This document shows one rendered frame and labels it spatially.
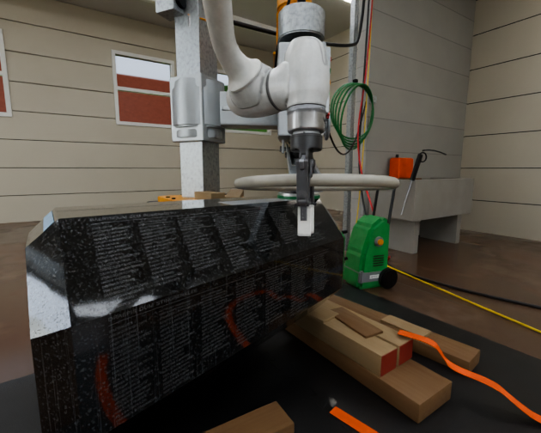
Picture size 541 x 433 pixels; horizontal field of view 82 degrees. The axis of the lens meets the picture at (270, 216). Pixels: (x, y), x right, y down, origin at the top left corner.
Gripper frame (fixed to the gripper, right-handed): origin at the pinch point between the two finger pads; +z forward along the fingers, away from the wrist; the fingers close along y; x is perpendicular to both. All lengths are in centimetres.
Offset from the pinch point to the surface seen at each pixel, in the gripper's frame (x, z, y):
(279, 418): 13, 70, 24
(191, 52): 90, -95, 109
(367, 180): -13.9, -9.4, 3.7
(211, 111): 79, -59, 112
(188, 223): 47, 4, 26
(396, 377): -29, 72, 63
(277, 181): 6.7, -9.4, -0.9
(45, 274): 70, 15, -10
